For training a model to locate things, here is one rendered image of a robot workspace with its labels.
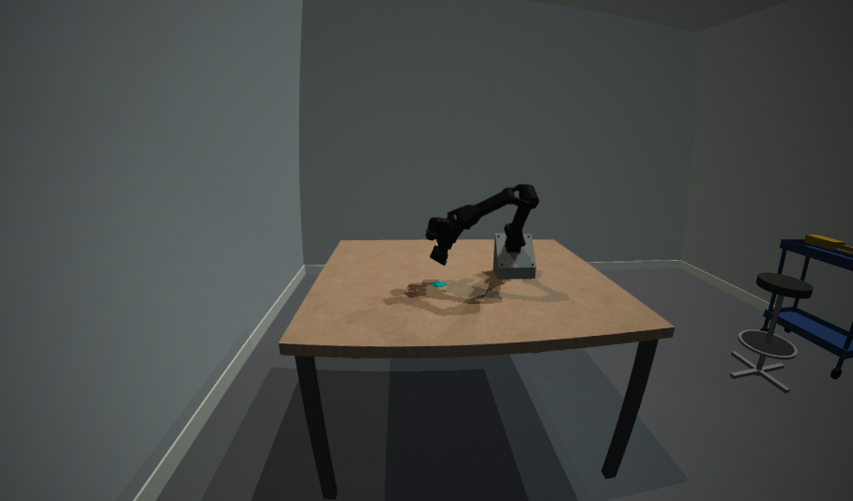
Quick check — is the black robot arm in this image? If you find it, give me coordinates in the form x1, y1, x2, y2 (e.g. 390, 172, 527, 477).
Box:
425, 184, 539, 253

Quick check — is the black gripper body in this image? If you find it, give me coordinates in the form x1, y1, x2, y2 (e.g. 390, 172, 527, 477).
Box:
430, 234, 458, 265

